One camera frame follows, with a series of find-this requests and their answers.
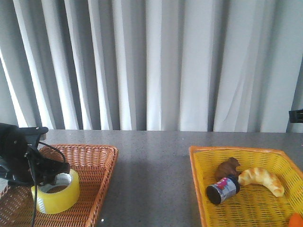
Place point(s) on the grey white curtain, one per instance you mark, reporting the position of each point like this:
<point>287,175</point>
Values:
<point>157,65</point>

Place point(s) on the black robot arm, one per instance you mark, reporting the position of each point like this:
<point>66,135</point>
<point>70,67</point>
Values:
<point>12,143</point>

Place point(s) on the brown woven basket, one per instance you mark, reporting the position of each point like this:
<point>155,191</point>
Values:
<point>94,165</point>

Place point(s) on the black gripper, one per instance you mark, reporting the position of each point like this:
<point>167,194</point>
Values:
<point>32,167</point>

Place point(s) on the small labelled bottle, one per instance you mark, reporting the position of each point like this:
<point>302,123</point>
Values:
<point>222,190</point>

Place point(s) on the yellow woven basket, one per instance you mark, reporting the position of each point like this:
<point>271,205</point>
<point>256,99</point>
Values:
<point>254,205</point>

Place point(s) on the yellow clear tape roll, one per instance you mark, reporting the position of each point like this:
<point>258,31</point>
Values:
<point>59,196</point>

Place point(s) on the orange toy carrot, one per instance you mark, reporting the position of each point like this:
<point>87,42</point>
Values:
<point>296,220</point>

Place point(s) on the brown toy bear figure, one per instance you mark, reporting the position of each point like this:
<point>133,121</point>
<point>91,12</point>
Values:
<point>227,168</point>

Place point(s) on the toy croissant bread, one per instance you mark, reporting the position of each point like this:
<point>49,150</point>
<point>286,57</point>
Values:
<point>262,177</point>

